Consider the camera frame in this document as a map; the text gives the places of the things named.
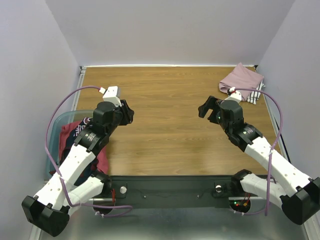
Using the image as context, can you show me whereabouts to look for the navy basketball tank top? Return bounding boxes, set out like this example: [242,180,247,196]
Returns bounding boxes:
[59,117,97,186]

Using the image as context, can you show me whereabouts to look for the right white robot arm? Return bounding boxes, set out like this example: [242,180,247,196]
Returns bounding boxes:
[198,96,320,225]

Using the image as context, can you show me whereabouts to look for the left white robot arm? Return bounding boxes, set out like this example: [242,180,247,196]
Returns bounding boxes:
[21,99,134,237]

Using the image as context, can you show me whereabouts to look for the striped white folded tank top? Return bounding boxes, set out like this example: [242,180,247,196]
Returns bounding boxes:
[246,81,265,105]

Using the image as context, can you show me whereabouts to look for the folded pink tank top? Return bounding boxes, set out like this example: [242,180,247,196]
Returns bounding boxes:
[218,62,264,101]

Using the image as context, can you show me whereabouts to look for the maroon red tank top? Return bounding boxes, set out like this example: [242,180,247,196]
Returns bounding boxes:
[58,126,109,174]

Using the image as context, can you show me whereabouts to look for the blue plastic bin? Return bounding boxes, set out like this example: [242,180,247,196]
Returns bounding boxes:
[48,110,93,167]

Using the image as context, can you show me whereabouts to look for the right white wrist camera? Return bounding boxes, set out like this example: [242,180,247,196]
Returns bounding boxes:
[225,91,243,103]

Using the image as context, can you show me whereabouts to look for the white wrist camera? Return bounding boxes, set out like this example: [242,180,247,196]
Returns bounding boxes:
[102,86,122,107]
[225,91,243,103]

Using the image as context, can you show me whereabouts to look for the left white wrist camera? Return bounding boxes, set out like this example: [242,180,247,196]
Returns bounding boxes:
[102,86,122,107]

